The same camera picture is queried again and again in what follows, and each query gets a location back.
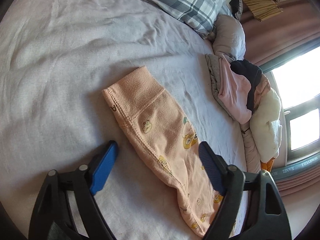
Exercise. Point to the white goose plush toy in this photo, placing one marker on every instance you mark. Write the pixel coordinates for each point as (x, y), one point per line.
(266, 129)

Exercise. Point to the window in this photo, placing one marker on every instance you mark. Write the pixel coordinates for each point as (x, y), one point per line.
(297, 83)

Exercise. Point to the beige rolled quilt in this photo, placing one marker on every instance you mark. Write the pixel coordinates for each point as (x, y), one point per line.
(251, 153)

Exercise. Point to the lilac bed sheet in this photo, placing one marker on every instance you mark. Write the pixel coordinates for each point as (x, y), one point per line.
(57, 56)

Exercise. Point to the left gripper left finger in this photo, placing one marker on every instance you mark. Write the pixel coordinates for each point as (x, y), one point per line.
(52, 215)

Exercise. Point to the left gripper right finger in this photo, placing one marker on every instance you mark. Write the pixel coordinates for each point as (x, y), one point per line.
(266, 217)

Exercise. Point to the peach garment under plush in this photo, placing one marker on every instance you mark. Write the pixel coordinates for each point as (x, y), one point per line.
(261, 90)

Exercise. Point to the pink curtain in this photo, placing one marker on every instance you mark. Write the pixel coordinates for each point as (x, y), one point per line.
(297, 24)

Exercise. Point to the yellow bamboo mat roll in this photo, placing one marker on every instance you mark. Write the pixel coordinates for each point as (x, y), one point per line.
(263, 9)

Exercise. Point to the black garment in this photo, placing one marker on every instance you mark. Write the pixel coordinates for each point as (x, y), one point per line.
(252, 73)

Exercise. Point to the pink folded garment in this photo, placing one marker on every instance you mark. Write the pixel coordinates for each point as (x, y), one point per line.
(233, 92)

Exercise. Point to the peach cartoon print garment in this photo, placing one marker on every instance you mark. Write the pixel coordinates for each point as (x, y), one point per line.
(166, 141)

